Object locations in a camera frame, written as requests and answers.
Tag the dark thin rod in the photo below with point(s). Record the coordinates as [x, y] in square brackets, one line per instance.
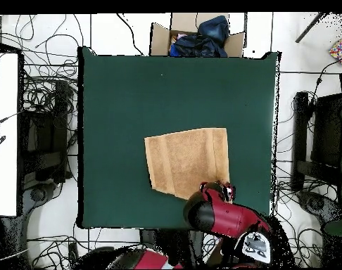
[310, 28]

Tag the black power strip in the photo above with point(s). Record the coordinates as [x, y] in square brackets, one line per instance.
[73, 250]

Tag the dark green table cloth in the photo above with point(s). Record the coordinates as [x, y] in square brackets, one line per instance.
[216, 98]

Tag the white side table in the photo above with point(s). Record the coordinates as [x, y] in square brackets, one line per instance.
[5, 168]

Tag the multicolour patterned item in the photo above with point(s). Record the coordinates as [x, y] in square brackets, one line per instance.
[340, 50]

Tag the blue denim garment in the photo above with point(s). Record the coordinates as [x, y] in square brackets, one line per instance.
[214, 28]

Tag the navy crumpled garment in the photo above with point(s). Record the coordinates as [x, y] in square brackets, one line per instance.
[196, 46]

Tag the tan terry towel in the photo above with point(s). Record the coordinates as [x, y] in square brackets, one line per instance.
[185, 160]

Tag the black metal stand frame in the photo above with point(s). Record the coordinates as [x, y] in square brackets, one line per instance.
[59, 118]
[300, 126]

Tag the brown cardboard box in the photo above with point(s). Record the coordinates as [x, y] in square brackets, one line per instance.
[159, 39]

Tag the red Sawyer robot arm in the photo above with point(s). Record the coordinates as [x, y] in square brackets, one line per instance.
[230, 219]

